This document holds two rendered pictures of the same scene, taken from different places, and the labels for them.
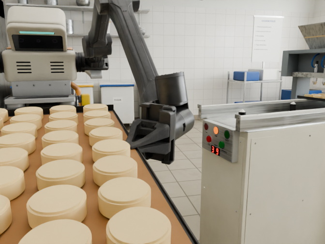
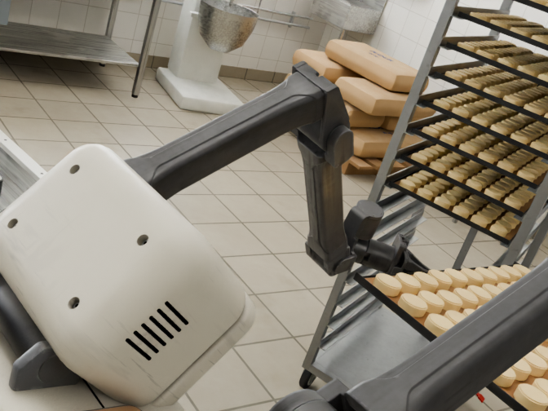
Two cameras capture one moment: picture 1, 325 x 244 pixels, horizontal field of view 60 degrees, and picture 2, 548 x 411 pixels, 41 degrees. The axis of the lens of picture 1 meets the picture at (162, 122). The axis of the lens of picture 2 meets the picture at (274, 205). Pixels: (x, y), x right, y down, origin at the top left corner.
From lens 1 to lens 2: 179 cm
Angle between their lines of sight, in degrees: 111
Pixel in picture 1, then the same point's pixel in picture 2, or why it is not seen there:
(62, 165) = (492, 289)
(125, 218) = (500, 273)
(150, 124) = (407, 255)
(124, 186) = (486, 272)
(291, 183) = not seen: outside the picture
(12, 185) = not seen: hidden behind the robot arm
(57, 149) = (482, 293)
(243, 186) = not seen: hidden behind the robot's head
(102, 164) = (478, 277)
